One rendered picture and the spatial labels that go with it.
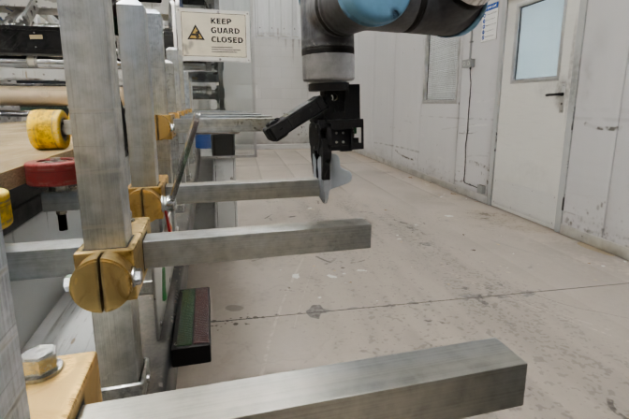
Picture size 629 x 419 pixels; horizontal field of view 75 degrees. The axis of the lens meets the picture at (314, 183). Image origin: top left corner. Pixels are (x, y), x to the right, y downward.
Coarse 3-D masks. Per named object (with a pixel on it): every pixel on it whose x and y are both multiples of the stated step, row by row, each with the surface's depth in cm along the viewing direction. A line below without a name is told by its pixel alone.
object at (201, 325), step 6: (198, 288) 65; (204, 288) 65; (198, 294) 63; (204, 294) 63; (198, 300) 61; (204, 300) 61; (198, 306) 60; (204, 306) 60; (198, 312) 58; (204, 312) 58; (198, 318) 56; (204, 318) 56; (198, 324) 55; (204, 324) 55; (198, 330) 53; (204, 330) 53; (198, 336) 52; (204, 336) 52; (198, 342) 50; (204, 342) 51
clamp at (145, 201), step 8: (160, 176) 70; (160, 184) 62; (128, 192) 60; (136, 192) 58; (144, 192) 58; (152, 192) 59; (160, 192) 61; (136, 200) 58; (144, 200) 59; (152, 200) 59; (160, 200) 60; (136, 208) 59; (144, 208) 59; (152, 208) 59; (160, 208) 60; (136, 216) 59; (144, 216) 59; (152, 216) 59; (160, 216) 62
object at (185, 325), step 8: (184, 296) 62; (192, 296) 62; (184, 304) 60; (192, 304) 60; (184, 312) 58; (192, 312) 58; (184, 320) 56; (192, 320) 56; (184, 328) 54; (192, 328) 54; (184, 336) 52; (184, 344) 50
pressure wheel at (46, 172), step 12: (24, 168) 60; (36, 168) 59; (48, 168) 59; (60, 168) 60; (72, 168) 61; (36, 180) 59; (48, 180) 59; (60, 180) 60; (72, 180) 61; (60, 216) 63; (60, 228) 64
